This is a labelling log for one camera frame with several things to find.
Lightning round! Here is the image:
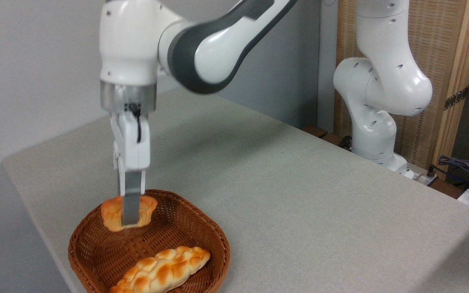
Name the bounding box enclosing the blue cable bundle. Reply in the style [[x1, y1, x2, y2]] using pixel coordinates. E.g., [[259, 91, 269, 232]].
[[437, 155, 469, 192]]

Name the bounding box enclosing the round golden bread bun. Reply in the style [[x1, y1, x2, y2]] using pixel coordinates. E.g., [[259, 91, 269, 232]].
[[101, 195, 158, 233]]

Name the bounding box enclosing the brown wicker basket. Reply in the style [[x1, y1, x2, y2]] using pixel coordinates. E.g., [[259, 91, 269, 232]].
[[68, 189, 231, 293]]

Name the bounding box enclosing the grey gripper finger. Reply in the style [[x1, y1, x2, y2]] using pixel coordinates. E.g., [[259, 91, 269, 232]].
[[113, 140, 123, 197], [121, 169, 146, 227]]

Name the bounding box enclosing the long braided bread loaf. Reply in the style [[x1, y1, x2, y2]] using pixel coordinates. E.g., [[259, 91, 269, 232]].
[[109, 246, 211, 293]]

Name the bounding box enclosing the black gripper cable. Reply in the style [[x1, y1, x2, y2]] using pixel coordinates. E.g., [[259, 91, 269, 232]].
[[124, 103, 142, 144]]

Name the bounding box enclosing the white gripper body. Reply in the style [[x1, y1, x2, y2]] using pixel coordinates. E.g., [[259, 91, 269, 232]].
[[110, 112, 151, 172]]

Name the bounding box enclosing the metal screen hinge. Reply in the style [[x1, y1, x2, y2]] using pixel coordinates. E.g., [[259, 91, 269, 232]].
[[444, 86, 469, 111]]

